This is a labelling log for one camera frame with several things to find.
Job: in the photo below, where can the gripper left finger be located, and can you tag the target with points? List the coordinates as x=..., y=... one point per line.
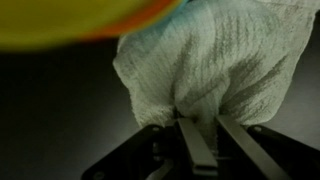
x=196, y=146

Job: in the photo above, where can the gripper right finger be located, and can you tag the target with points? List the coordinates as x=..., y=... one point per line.
x=246, y=146

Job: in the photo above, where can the white cloth towel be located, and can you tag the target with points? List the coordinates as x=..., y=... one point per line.
x=213, y=60

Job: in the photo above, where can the yellow plastic cup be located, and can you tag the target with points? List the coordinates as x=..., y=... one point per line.
x=66, y=23

